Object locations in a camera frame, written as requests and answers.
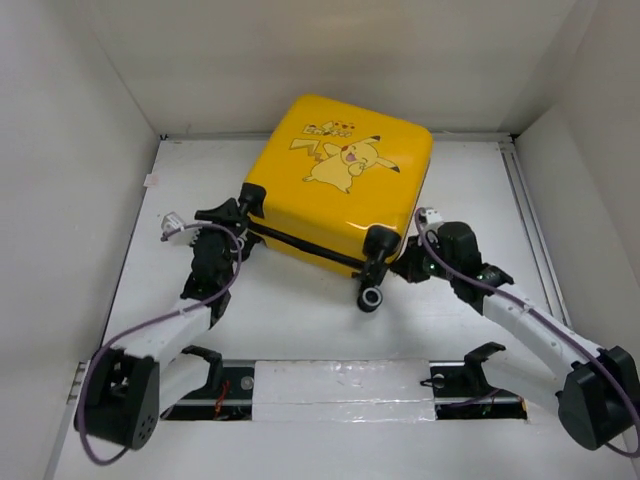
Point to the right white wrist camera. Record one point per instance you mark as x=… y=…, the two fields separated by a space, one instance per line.
x=431 y=219

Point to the aluminium side rail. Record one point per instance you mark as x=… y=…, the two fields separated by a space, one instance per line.
x=533 y=232

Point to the yellow hard-shell suitcase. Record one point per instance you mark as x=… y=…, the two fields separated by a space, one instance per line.
x=336 y=186

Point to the small pink paper scrap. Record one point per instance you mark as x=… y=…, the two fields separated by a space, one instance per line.
x=150 y=181

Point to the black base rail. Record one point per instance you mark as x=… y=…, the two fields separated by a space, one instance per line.
x=454 y=397

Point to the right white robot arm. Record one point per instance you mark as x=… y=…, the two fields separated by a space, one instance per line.
x=593 y=391

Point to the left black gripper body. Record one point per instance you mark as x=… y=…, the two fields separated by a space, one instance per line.
x=227 y=239

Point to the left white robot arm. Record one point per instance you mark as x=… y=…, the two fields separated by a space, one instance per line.
x=142 y=371

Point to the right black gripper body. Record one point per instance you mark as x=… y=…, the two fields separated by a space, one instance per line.
x=421 y=261

